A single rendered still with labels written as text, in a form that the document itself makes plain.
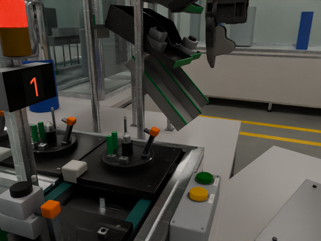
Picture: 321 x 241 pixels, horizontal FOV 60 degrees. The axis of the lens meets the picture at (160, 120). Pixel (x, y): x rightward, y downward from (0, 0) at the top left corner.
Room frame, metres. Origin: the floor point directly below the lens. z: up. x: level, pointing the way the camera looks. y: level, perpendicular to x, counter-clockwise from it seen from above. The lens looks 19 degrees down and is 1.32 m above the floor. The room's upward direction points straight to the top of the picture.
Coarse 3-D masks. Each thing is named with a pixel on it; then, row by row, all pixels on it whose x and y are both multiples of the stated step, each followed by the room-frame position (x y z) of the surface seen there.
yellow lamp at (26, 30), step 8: (0, 32) 0.51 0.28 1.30; (8, 32) 0.50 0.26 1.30; (16, 32) 0.51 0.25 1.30; (24, 32) 0.52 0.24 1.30; (0, 40) 0.51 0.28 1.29; (8, 40) 0.50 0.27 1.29; (16, 40) 0.51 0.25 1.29; (24, 40) 0.52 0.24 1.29; (8, 48) 0.50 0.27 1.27; (16, 48) 0.51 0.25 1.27; (24, 48) 0.52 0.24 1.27; (8, 56) 0.51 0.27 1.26; (16, 56) 0.51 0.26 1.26
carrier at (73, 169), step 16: (112, 144) 0.67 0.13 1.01; (128, 144) 0.65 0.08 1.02; (144, 144) 0.77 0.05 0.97; (96, 160) 0.67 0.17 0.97; (112, 160) 0.62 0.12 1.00; (128, 160) 0.63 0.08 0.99; (144, 160) 0.63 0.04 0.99; (160, 160) 0.67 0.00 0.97; (176, 160) 0.68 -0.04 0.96; (64, 176) 0.59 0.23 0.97; (80, 176) 0.58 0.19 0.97; (96, 176) 0.58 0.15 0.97; (112, 176) 0.58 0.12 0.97; (128, 176) 0.58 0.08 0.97; (144, 176) 0.58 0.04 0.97; (160, 176) 0.58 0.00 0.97; (128, 192) 0.54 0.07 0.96; (144, 192) 0.52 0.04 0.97
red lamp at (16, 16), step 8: (0, 0) 0.50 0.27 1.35; (8, 0) 0.51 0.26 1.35; (16, 0) 0.51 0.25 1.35; (0, 8) 0.50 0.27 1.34; (8, 8) 0.51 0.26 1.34; (16, 8) 0.51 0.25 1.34; (24, 8) 0.53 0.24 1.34; (0, 16) 0.50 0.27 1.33; (8, 16) 0.50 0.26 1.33; (16, 16) 0.51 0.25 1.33; (24, 16) 0.53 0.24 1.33; (0, 24) 0.51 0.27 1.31; (8, 24) 0.50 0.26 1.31; (16, 24) 0.51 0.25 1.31; (24, 24) 0.52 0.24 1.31
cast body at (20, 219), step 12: (12, 192) 0.33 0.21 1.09; (24, 192) 0.34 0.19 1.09; (36, 192) 0.35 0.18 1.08; (0, 204) 0.33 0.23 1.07; (12, 204) 0.33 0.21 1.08; (24, 204) 0.33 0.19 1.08; (36, 204) 0.34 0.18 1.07; (0, 216) 0.34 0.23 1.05; (12, 216) 0.33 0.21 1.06; (24, 216) 0.32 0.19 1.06; (36, 216) 0.33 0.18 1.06; (0, 228) 0.34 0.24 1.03; (12, 228) 0.33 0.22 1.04; (24, 228) 0.32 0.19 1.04; (36, 228) 0.32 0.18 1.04
